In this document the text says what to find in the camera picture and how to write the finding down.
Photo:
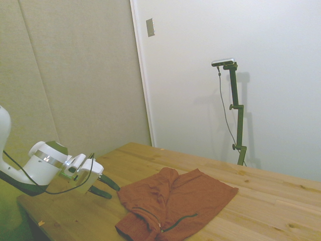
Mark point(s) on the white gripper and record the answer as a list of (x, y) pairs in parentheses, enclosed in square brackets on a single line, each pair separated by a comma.
[(96, 170)]

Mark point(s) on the rust orange shorts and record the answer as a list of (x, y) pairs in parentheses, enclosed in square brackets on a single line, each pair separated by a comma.
[(195, 195)]

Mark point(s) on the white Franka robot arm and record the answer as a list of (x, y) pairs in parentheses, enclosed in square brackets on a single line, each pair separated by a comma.
[(40, 165)]

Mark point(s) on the white door frame trim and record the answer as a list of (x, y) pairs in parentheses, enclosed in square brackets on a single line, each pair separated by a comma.
[(144, 75)]

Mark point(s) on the dark jointed camera stand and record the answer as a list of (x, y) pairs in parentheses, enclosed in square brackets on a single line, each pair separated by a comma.
[(234, 85)]

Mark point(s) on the silver wall plate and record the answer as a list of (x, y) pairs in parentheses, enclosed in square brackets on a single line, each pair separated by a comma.
[(150, 27)]

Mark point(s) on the silver exterior camera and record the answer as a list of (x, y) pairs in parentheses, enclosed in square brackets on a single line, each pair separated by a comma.
[(223, 62)]

